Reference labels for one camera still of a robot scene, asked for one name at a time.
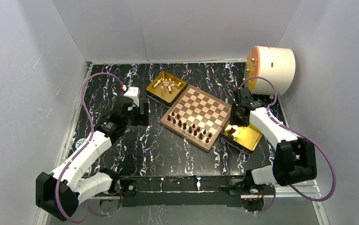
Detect purple cable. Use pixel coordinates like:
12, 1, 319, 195
54, 72, 127, 224
240, 76, 337, 215

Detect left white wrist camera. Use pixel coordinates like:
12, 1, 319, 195
124, 87, 140, 106

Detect gold tray light pieces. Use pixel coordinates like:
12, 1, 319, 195
146, 71, 187, 107

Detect round sticker on table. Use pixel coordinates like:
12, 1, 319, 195
75, 138, 87, 150

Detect aluminium frame rail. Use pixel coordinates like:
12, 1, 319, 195
236, 177, 322, 199

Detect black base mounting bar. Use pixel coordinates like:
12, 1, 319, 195
89, 175, 277, 208

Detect wooden chess board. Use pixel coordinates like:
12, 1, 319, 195
160, 85, 231, 152

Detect gold tray dark pieces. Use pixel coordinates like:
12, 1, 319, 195
220, 123, 263, 155

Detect pile of dark pieces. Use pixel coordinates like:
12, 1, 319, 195
227, 127, 237, 135

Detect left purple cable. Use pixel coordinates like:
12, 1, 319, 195
54, 72, 127, 224

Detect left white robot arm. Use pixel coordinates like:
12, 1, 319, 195
36, 96, 149, 223

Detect white round drawer cabinet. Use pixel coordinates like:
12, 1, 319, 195
244, 45, 296, 96

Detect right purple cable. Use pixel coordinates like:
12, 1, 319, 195
240, 76, 337, 215

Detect pile of light pieces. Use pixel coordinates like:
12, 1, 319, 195
152, 77, 184, 94

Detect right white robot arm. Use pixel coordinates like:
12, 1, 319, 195
230, 88, 317, 194

